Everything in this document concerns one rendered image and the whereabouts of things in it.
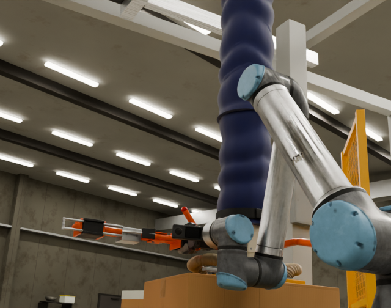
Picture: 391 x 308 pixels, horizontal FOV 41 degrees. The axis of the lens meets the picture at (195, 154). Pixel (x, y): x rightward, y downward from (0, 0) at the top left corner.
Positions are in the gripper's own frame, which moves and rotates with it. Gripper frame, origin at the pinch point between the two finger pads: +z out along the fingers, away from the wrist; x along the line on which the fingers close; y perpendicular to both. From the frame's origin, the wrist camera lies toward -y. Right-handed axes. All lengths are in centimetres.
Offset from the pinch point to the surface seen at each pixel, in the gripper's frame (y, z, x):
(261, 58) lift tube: 26, -11, 76
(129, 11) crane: 26, 150, 185
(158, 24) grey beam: 64, 182, 206
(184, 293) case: -4.5, -14.8, -18.7
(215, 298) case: 5.0, -18.1, -19.8
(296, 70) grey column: 137, 98, 150
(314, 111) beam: 664, 658, 448
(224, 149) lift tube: 16.8, -1.2, 37.6
